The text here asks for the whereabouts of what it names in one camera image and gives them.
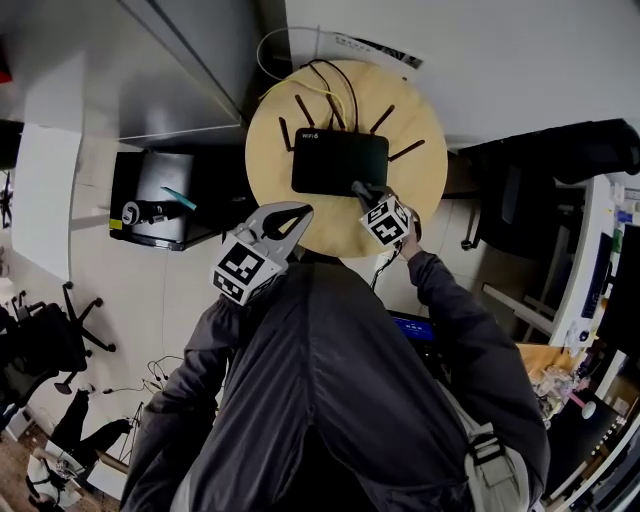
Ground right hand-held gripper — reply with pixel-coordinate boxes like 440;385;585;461
357;185;412;247

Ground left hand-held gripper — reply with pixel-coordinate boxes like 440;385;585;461
212;201;315;307

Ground black router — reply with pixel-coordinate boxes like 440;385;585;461
277;93;426;198

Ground person's left forearm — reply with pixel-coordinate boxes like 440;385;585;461
143;292;251;417

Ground person's right forearm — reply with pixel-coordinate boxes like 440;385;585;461
399;238;507;352

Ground light grey shoulder bag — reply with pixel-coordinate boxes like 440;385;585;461
438;387;532;512

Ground round wooden table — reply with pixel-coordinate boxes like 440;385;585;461
244;59;450;259

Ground teal pen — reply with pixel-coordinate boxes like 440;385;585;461
159;185;198;212

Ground blue screen device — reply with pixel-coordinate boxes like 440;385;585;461
387;309;437;344

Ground black storage box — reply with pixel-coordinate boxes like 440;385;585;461
108;148;241;252

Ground black bottle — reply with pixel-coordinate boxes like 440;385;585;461
122;198;187;227

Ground white printed paper sheet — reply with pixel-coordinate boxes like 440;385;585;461
329;30;424;69

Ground black high-back office chair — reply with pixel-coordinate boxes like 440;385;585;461
446;118;640;252

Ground person's dark jacket torso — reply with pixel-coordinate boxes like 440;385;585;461
119;259;551;512

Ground silver refrigerator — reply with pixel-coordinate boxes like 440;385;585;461
0;0;290;149

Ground white computer desk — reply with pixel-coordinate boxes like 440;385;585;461
481;174;617;352

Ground black keyboard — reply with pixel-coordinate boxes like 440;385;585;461
581;232;614;322

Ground white desk with rounded corners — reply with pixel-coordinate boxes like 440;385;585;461
10;122;84;281

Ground black monitor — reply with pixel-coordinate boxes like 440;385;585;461
597;223;640;352

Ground black swivel chair left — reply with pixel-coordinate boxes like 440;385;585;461
0;281;118;402

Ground black flat panel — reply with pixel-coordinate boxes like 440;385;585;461
543;398;627;502

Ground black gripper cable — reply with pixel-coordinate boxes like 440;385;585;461
369;243;402;292

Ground black power cable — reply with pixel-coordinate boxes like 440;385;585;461
299;58;360;133

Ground yellow network cable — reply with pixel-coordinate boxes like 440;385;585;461
258;78;347;129

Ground white cable loop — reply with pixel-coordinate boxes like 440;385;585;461
256;26;327;82

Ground floor cables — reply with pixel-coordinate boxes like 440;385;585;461
101;354;187;397

